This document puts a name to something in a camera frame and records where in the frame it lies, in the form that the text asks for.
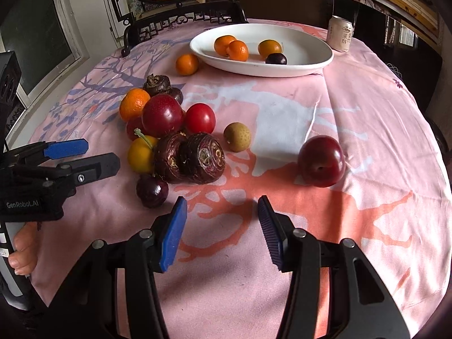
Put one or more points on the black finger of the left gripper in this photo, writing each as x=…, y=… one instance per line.
x=87, y=170

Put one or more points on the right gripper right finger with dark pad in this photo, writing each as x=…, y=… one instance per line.
x=296, y=251

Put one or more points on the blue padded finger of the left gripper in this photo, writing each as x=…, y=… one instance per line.
x=37, y=153

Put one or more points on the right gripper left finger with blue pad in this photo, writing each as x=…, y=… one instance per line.
x=151, y=251

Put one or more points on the dark cherry with stem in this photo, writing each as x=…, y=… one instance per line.
x=276, y=58

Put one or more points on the small orange tangerine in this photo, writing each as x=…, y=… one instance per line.
x=238, y=51

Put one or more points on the person's left hand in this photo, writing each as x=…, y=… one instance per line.
x=25, y=258

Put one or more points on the yellow cherry tomato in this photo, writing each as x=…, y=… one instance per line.
x=140, y=155

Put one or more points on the dark cherry near gripper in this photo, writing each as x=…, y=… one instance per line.
x=152, y=191

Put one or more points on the small red fruit hidden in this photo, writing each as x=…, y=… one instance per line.
x=135, y=123

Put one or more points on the orange tangerine in pile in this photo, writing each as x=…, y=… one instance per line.
x=133, y=103

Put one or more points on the large dark red plum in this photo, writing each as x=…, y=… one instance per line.
x=321, y=162

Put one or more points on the dark red plum in pile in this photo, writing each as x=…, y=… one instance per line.
x=162, y=115

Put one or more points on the pink patterned tablecloth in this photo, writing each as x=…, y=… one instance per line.
x=394, y=199

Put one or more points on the brown longan fruit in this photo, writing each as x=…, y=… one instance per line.
x=237, y=137

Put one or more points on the white framed window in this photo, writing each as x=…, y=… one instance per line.
x=46, y=40

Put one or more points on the bright red cherry tomato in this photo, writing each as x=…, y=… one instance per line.
x=199, y=118

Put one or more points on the orange tangerine beside plate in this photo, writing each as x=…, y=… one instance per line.
x=187, y=64

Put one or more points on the orange tangerine in plate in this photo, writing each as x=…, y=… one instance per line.
x=221, y=44

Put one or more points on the white oval plate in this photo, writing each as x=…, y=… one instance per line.
x=305, y=53

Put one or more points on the yellow-orange fruit in plate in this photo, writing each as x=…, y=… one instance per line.
x=267, y=47

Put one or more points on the black carved screen stand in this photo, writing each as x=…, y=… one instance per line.
x=143, y=21

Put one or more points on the pale drink can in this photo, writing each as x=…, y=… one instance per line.
x=339, y=34

